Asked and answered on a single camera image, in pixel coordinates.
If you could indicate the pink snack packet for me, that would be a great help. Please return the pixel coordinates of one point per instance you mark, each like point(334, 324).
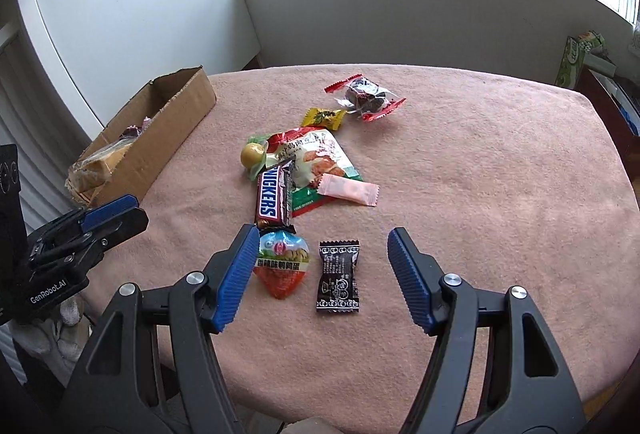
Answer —
point(347, 189)

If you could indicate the green printed carton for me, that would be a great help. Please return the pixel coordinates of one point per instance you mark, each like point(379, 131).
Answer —
point(572, 59)

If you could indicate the brown cardboard box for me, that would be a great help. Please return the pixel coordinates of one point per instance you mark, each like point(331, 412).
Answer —
point(167, 134)

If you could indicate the person's left hand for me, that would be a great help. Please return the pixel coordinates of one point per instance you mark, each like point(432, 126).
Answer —
point(67, 329)

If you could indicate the wrapped bread packet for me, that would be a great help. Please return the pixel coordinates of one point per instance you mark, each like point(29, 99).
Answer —
point(95, 169)

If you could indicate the round yellow jelly cup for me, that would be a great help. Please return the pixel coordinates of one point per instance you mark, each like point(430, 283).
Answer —
point(251, 155)

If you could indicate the brown chocolate bar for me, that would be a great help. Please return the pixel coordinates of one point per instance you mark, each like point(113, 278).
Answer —
point(271, 201)

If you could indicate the dark wooden cabinet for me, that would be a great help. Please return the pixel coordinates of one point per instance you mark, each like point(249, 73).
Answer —
point(612, 114)

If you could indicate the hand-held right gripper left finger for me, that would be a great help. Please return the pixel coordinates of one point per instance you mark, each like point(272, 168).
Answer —
point(235, 279)

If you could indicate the clear red-edged dark snack packet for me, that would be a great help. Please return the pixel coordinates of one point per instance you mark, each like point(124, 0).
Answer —
point(365, 96)

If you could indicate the large green red snack pouch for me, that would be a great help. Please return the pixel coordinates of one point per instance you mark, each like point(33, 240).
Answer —
point(312, 149)

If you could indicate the yellow candy packet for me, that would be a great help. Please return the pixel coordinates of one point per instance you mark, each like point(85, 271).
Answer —
point(322, 118)

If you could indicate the white cabinet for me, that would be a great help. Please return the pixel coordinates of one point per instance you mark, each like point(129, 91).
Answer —
point(145, 14)

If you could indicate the small dark red candy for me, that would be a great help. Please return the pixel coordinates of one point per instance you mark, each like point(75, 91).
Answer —
point(132, 129)

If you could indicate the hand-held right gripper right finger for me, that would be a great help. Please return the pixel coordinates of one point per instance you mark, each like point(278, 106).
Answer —
point(407, 275)

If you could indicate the green orange egg packet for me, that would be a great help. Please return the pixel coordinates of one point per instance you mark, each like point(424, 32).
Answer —
point(282, 264)

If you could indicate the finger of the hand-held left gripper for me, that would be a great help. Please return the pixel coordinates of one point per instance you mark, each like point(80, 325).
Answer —
point(111, 209)
point(125, 224)

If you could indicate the black candy packet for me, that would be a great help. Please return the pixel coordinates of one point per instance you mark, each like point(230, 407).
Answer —
point(339, 276)

